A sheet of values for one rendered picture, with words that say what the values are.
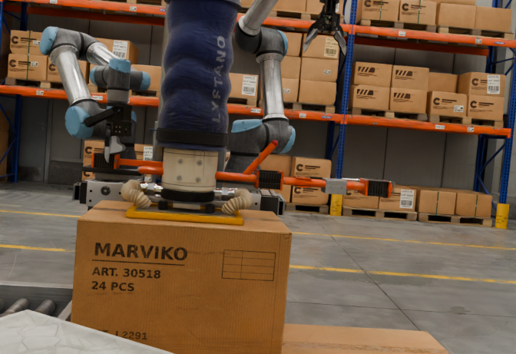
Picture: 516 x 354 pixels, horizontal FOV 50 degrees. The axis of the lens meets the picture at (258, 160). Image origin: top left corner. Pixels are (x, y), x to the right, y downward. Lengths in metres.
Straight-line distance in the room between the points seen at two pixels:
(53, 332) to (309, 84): 8.47
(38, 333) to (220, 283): 1.09
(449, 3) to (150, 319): 8.55
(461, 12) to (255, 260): 8.40
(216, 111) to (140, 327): 0.66
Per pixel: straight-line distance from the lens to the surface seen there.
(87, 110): 2.16
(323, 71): 8.98
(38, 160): 10.63
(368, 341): 2.03
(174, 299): 1.64
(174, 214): 1.64
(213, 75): 1.68
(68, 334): 0.57
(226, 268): 1.62
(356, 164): 10.40
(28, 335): 0.57
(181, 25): 1.71
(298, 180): 1.77
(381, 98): 9.16
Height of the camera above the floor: 1.22
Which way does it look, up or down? 3 degrees down
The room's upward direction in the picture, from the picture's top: 5 degrees clockwise
